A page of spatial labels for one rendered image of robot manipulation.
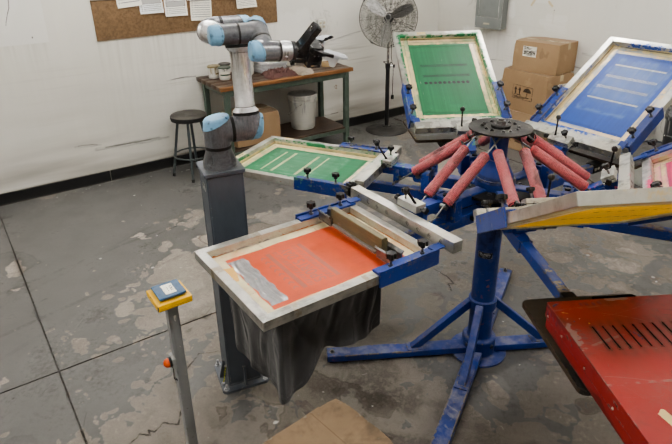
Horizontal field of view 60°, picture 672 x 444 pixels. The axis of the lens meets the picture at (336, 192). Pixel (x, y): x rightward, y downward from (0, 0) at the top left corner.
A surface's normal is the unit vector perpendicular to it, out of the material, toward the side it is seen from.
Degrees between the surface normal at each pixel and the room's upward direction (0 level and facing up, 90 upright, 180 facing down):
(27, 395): 0
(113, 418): 0
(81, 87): 90
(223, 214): 90
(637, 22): 90
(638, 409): 0
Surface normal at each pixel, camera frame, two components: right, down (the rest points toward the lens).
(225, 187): 0.40, 0.36
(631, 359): -0.01, -0.91
